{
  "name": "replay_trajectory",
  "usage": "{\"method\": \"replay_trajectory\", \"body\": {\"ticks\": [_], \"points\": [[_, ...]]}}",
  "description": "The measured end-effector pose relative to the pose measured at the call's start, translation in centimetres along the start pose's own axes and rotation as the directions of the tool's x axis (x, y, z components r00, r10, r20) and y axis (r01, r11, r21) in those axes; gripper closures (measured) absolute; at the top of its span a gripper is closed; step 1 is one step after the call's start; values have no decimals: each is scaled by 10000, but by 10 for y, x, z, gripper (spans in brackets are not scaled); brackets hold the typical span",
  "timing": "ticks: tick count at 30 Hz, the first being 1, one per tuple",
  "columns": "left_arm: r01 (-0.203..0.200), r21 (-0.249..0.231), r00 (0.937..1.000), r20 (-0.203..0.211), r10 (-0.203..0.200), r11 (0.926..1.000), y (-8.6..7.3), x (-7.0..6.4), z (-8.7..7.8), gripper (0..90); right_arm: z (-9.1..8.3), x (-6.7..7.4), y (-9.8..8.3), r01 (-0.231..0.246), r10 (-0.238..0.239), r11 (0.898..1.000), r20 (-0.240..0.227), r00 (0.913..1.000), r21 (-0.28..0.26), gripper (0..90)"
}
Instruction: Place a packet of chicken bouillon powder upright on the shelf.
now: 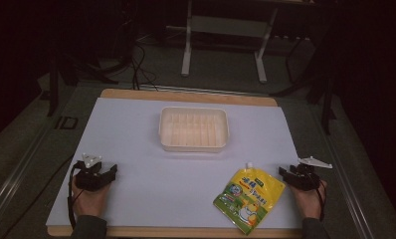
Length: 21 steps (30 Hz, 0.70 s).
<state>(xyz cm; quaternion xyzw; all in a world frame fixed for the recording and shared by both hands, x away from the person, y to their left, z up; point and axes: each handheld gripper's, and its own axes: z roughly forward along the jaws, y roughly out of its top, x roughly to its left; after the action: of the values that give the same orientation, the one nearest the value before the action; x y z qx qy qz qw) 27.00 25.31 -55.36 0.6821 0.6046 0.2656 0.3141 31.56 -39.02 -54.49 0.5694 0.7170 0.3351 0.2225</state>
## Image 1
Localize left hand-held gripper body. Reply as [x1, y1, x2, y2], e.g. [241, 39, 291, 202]
[74, 152, 111, 192]

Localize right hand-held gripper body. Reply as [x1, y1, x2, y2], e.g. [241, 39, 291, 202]
[287, 155, 333, 192]

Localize yellow green spout pouch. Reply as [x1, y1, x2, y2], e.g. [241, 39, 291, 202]
[212, 161, 287, 236]

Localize cream plastic basket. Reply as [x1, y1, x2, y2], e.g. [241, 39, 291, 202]
[157, 106, 231, 153]

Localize person's right hand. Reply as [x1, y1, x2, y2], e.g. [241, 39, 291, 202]
[288, 179, 328, 221]

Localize white paper sheet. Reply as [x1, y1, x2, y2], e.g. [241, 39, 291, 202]
[46, 97, 303, 230]

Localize black stand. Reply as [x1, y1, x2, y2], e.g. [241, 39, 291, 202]
[46, 0, 137, 118]

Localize white metal stand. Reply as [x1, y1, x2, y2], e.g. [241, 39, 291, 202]
[180, 0, 280, 85]

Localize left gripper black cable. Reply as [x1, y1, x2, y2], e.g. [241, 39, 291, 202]
[67, 160, 86, 230]

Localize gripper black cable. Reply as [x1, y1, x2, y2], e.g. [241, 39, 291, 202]
[313, 180, 327, 223]
[67, 160, 86, 230]

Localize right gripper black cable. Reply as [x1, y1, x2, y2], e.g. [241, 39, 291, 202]
[313, 180, 327, 223]

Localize black metal frame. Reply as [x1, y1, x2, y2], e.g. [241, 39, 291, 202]
[269, 33, 339, 136]

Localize black floor cables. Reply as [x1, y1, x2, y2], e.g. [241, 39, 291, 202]
[129, 33, 160, 93]

